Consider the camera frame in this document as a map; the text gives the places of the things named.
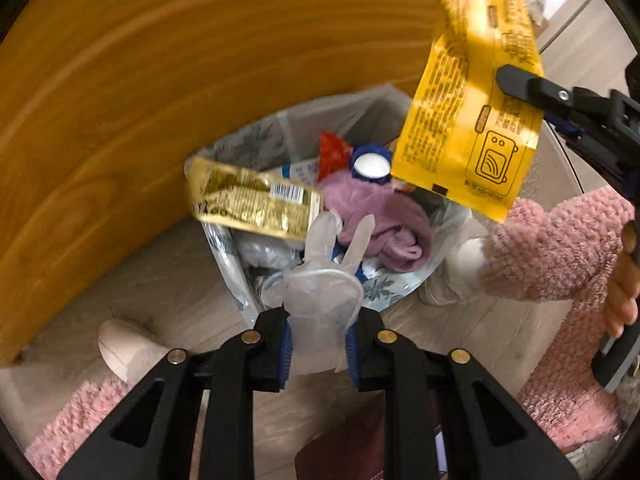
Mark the white milk carton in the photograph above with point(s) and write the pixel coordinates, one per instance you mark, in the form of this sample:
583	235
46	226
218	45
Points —
300	170

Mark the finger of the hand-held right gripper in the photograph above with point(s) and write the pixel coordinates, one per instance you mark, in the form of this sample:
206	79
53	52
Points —
587	140
550	94

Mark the gold snack packet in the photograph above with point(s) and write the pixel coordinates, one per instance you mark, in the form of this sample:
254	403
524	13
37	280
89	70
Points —
250	200

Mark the plastic-lined trash bin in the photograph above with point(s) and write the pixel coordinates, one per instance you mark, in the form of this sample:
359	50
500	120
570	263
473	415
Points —
395	290

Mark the red white snack packet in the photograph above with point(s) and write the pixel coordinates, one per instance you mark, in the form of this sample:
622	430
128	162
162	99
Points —
332	152

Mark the pink sock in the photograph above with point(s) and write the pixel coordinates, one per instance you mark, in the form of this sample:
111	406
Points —
385	220

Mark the pink fuzzy pajamas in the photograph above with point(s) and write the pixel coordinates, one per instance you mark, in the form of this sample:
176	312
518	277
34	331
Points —
550	250

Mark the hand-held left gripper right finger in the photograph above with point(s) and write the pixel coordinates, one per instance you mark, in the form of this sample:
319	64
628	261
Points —
351	355

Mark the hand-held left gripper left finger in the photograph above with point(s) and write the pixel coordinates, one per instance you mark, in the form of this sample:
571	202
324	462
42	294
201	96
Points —
285	355

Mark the person's right hand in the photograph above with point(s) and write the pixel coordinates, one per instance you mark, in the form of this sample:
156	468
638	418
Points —
622	295

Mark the dark red box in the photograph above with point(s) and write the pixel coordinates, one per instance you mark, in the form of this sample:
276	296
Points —
350	440

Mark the crushed bottle with blue cap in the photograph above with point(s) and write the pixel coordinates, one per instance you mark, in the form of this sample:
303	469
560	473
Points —
370	165

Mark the yellow food pouch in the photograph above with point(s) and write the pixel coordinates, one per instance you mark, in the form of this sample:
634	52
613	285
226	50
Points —
450	135

